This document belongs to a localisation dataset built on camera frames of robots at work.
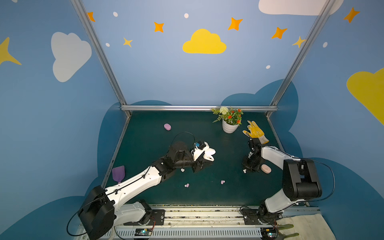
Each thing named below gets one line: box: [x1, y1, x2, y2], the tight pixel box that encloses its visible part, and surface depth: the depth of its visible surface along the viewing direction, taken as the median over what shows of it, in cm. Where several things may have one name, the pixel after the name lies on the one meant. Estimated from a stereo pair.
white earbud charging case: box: [203, 148, 216, 162], surface depth 72 cm
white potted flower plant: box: [211, 106, 244, 134], surface depth 104 cm
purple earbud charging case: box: [163, 123, 172, 131], surface depth 113 cm
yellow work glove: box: [242, 120, 270, 145], surface depth 111 cm
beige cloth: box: [276, 213, 337, 240], surface depth 73 cm
